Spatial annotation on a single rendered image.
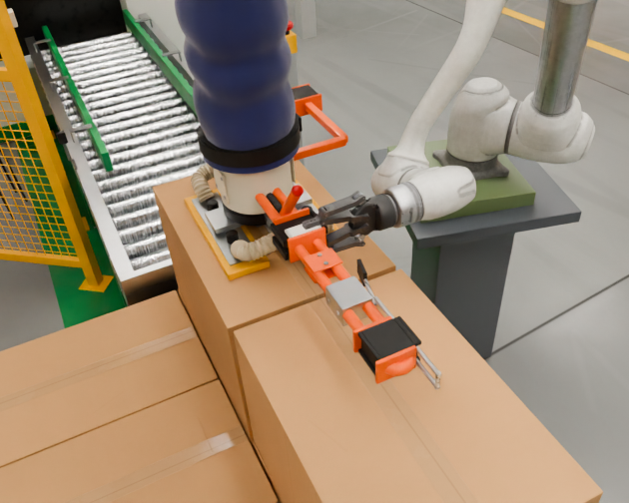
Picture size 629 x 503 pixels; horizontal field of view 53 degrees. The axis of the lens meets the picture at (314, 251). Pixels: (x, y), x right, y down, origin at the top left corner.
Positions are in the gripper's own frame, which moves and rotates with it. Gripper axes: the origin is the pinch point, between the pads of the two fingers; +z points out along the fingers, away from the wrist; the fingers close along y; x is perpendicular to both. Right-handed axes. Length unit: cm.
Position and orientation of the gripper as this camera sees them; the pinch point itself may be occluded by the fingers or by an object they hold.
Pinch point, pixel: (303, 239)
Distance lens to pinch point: 129.8
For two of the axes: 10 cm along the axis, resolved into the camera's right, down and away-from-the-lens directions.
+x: -4.4, -5.6, 7.0
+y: 0.4, 7.7, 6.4
